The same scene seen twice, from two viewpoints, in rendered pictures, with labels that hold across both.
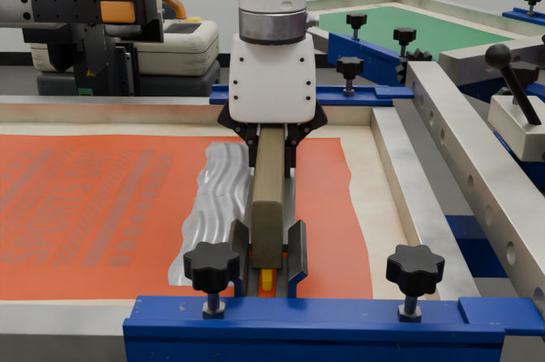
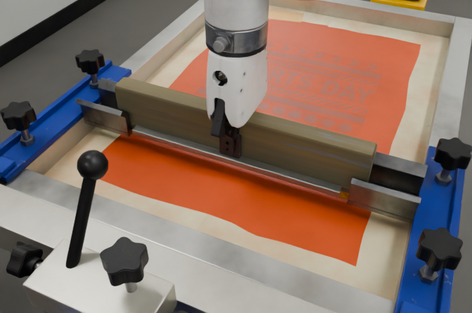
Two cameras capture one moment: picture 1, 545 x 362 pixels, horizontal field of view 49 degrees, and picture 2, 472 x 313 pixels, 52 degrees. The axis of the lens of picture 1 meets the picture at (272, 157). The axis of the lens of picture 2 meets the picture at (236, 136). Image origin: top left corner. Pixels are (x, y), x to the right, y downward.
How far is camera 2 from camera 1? 1.00 m
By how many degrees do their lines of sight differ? 90
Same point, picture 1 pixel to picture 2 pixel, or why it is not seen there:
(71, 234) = not seen: hidden behind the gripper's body
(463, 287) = (30, 186)
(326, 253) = (147, 170)
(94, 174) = (325, 91)
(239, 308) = (92, 93)
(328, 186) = (240, 209)
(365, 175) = (247, 245)
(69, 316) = (140, 57)
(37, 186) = (315, 69)
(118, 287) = (178, 88)
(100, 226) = not seen: hidden behind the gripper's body
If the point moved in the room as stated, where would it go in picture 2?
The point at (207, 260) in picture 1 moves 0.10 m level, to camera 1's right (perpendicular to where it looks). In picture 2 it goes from (86, 53) to (45, 85)
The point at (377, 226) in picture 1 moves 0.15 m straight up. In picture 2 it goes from (157, 212) to (144, 125)
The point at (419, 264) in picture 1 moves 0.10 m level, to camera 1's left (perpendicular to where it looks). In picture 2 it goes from (11, 108) to (58, 72)
